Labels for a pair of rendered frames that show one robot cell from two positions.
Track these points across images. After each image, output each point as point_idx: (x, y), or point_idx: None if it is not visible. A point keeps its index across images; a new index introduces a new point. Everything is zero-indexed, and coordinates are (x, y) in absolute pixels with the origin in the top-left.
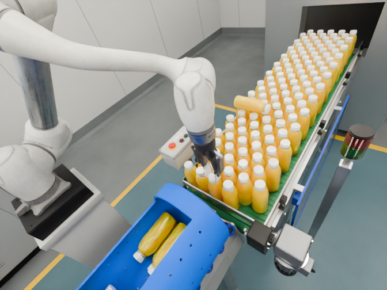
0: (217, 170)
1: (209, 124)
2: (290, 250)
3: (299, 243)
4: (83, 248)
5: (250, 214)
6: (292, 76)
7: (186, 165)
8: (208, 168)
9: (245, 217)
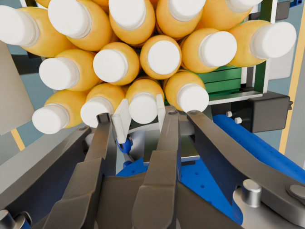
0: (191, 143)
1: None
2: (273, 75)
3: (281, 57)
4: None
5: (209, 73)
6: None
7: (46, 128)
8: (125, 116)
9: (228, 102)
